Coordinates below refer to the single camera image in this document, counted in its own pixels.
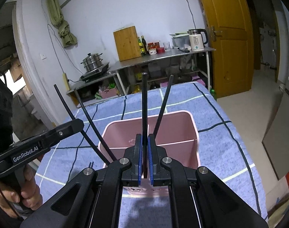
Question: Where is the clear storage container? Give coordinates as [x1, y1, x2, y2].
[170, 32, 190, 49]

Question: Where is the blue checked tablecloth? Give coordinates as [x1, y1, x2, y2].
[35, 82, 267, 227]

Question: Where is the pink basket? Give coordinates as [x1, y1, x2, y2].
[99, 87, 118, 99]

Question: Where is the black induction cooker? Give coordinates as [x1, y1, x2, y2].
[79, 62, 109, 82]

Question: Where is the green oil bottle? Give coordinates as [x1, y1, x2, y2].
[138, 37, 145, 57]

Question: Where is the wooden cutting board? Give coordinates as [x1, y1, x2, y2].
[113, 26, 141, 61]

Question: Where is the stainless steel steamer pot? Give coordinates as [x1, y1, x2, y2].
[82, 53, 103, 72]

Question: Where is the red lidded jar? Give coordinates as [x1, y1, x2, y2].
[147, 42, 165, 55]

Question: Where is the person's left hand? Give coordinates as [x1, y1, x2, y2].
[0, 165, 43, 218]

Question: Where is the drinking glass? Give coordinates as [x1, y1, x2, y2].
[163, 42, 171, 51]

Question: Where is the yellow power strip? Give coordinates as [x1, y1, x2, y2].
[62, 73, 70, 91]

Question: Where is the pink plastic utensil holder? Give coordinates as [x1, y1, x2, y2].
[102, 110, 201, 198]

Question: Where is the metal kitchen shelf table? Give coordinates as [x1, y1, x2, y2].
[109, 47, 215, 95]

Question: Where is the low metal shelf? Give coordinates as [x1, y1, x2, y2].
[66, 72, 124, 107]

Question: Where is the dark oil bottle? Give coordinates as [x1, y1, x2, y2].
[141, 36, 149, 55]

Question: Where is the green plastic bottle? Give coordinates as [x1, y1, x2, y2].
[210, 89, 217, 100]

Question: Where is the white electric kettle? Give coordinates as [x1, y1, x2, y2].
[188, 28, 208, 51]

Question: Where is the yellow wooden door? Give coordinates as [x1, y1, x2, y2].
[201, 0, 254, 98]

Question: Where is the green hanging cloth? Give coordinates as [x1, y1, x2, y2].
[47, 0, 77, 48]

